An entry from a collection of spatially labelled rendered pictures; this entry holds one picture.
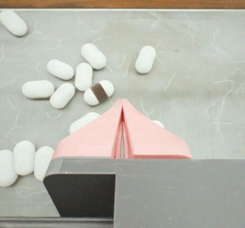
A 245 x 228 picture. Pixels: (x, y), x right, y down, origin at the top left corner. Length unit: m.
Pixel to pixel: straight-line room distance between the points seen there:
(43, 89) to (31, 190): 0.11
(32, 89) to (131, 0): 0.17
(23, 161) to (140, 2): 0.24
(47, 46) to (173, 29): 0.17
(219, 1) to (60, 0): 0.21
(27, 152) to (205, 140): 0.20
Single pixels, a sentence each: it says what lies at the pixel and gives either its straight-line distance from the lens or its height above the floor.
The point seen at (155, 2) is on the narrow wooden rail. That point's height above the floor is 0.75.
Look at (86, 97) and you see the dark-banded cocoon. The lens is 0.19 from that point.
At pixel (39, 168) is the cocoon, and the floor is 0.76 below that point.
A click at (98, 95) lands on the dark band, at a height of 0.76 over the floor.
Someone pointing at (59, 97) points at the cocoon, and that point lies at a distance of 0.20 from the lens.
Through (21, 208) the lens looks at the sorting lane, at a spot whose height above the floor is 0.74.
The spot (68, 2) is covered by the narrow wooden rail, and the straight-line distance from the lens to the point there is 0.27.
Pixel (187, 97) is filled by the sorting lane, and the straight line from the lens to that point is 0.22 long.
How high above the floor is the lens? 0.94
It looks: 77 degrees down
